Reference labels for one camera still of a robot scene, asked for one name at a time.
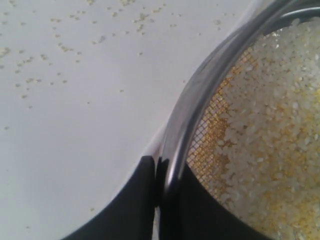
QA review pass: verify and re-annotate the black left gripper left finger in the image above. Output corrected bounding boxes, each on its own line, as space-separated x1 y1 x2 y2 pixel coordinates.
65 156 155 240

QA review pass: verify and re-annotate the white rectangular tray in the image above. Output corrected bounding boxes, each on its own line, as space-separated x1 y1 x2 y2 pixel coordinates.
142 124 166 160

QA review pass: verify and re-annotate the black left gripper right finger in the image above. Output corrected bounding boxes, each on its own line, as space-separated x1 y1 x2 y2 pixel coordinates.
159 165 269 240

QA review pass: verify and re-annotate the round steel mesh sieve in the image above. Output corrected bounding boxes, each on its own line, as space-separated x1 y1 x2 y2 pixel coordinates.
156 0 320 240

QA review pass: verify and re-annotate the yellow grain pile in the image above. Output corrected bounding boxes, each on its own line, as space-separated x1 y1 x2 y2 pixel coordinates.
187 17 320 240

